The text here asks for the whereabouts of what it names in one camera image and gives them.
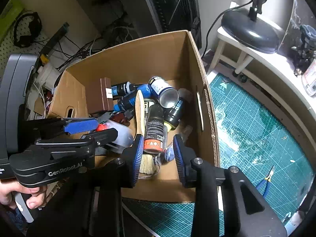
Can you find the white desk shelf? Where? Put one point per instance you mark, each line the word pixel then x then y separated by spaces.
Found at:
pixel 269 66

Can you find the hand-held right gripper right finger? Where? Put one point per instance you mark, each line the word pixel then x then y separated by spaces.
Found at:
pixel 178 153

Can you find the black red spray can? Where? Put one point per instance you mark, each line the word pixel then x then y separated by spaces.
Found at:
pixel 154 130

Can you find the black blue paint bottle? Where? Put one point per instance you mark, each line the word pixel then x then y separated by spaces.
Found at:
pixel 126 103
pixel 122 88

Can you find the green cutting mat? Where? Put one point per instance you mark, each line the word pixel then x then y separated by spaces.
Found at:
pixel 251 133

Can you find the black computer tower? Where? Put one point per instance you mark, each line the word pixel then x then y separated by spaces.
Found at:
pixel 170 2

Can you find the brown white box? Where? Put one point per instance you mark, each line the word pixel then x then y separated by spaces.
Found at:
pixel 101 93

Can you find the small black labelled can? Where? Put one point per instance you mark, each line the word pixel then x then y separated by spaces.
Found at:
pixel 148 106

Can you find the grey machine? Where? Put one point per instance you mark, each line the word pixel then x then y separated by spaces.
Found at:
pixel 14 91

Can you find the clear plastic box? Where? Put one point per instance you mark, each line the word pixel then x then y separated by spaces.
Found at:
pixel 310 79

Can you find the person's left hand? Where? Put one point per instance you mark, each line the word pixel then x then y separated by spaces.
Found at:
pixel 34 197

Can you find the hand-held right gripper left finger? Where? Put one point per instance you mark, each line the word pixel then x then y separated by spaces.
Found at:
pixel 138 153

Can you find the black yellow spray can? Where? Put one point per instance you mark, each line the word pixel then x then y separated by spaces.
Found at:
pixel 174 113

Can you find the white blue spray can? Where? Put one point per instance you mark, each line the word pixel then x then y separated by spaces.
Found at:
pixel 161 88

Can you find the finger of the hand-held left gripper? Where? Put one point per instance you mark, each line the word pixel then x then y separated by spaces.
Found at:
pixel 79 126
pixel 106 135

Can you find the black desk lamp base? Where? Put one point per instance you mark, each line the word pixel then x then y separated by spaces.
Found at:
pixel 251 29

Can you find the small blue object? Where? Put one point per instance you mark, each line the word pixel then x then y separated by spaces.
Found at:
pixel 169 155

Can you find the blue plastic bottle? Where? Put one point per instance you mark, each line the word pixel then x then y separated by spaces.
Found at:
pixel 145 90

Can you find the white plastic jar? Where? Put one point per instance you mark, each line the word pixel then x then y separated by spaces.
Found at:
pixel 49 75

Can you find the red capped plastic bottle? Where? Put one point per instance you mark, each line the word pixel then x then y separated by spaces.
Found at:
pixel 122 135

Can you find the black headphones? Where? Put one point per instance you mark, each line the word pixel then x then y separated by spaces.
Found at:
pixel 27 29

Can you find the dark red tool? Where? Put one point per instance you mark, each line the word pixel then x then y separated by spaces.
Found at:
pixel 122 118

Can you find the dark robot model figure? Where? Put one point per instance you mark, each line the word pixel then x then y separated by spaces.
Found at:
pixel 306 47

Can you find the cardboard box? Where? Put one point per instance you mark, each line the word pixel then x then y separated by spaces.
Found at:
pixel 172 59

